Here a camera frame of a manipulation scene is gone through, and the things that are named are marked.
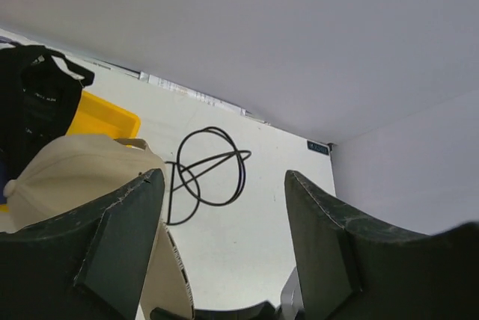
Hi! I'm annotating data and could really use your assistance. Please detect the beige baseball cap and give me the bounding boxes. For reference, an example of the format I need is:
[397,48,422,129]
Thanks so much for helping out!
[3,135,195,319]

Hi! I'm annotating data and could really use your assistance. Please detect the blue table label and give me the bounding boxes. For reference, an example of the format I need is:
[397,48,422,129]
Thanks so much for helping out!
[307,141,330,156]

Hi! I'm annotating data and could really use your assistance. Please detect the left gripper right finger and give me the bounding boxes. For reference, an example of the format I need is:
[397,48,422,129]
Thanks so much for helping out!
[284,170,478,319]

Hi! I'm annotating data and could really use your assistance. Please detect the thin black cable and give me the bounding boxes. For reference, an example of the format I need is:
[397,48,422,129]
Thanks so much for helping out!
[164,126,252,226]

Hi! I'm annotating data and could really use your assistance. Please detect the black baseball cap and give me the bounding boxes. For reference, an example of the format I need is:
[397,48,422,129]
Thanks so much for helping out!
[1,42,95,180]

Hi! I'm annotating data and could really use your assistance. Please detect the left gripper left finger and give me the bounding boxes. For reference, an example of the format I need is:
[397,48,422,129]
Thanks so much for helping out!
[1,169,165,319]

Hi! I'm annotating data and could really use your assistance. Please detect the yellow plastic tray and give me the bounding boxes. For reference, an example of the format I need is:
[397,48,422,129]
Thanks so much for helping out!
[0,90,142,213]

